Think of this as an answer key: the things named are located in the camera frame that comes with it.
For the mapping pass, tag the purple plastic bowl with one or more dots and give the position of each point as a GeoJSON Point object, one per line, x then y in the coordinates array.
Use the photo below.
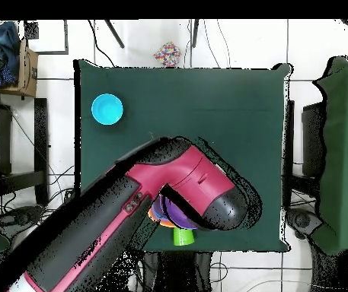
{"type": "Point", "coordinates": [176, 217]}

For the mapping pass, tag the large orange plastic bowl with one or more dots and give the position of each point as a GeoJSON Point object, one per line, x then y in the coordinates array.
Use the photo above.
{"type": "Point", "coordinates": [166, 224]}

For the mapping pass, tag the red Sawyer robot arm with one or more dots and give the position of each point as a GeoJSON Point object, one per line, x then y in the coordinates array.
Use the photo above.
{"type": "Point", "coordinates": [185, 173]}

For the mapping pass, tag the dark green tablecloth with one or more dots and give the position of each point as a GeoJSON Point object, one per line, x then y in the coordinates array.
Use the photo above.
{"type": "Point", "coordinates": [192, 106]}

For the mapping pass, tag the green plastic cup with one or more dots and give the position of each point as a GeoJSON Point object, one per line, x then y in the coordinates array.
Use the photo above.
{"type": "Point", "coordinates": [183, 238]}

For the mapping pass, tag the small cyan plastic bowl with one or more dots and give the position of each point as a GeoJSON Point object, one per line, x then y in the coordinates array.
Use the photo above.
{"type": "Point", "coordinates": [107, 109]}

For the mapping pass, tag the colourful patterned box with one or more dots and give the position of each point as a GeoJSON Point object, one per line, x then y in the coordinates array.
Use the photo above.
{"type": "Point", "coordinates": [167, 54]}

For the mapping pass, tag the black tripod leg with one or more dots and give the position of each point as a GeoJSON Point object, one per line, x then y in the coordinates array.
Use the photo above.
{"type": "Point", "coordinates": [195, 33]}
{"type": "Point", "coordinates": [115, 35]}

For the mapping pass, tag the brown cardboard box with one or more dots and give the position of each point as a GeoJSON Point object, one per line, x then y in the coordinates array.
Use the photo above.
{"type": "Point", "coordinates": [27, 73]}

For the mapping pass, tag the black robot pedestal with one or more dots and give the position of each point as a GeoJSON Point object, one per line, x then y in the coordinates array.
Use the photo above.
{"type": "Point", "coordinates": [176, 270]}

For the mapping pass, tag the black bench frame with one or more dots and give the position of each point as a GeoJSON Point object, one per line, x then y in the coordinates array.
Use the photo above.
{"type": "Point", "coordinates": [41, 137]}

